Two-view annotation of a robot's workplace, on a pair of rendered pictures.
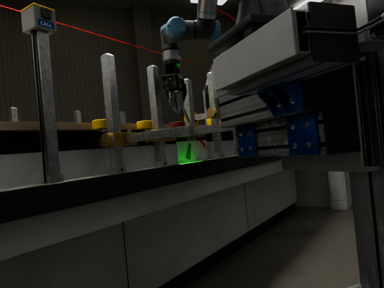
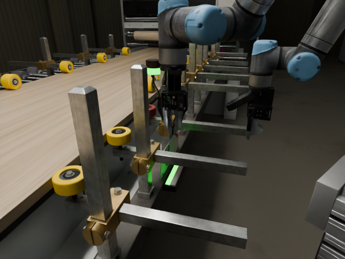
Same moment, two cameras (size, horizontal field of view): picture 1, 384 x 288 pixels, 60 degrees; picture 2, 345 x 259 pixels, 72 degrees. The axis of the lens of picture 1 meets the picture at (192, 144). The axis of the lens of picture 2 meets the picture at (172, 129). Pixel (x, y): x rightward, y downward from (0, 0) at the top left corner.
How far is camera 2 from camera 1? 94 cm
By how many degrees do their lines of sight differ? 31
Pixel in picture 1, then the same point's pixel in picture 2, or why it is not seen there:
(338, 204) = (229, 115)
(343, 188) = not seen: hidden behind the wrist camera
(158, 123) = (146, 150)
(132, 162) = not seen: hidden behind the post
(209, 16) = (264, 10)
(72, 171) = (28, 248)
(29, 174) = not seen: outside the picture
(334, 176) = (230, 94)
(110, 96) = (95, 170)
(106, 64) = (85, 113)
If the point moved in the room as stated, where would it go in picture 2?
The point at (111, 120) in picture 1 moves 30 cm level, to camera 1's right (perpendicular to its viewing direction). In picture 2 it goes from (99, 204) to (226, 177)
